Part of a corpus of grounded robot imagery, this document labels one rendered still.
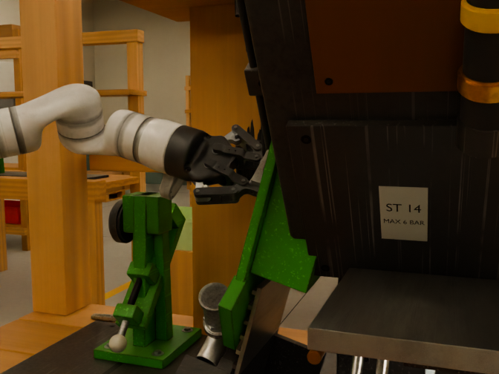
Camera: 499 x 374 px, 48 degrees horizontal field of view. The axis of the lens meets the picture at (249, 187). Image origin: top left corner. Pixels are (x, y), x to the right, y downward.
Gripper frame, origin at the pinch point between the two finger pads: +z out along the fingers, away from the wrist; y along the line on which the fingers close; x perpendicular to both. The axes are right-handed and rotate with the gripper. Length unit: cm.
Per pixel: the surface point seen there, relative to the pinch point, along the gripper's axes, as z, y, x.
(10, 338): -44, -27, 40
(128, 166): -40, 13, 33
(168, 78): -541, 648, 749
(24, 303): -220, 32, 305
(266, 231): 4.7, -10.9, -6.4
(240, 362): 5.5, -22.3, 6.8
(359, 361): 19.0, -20.5, -4.6
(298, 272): 9.7, -13.3, -4.1
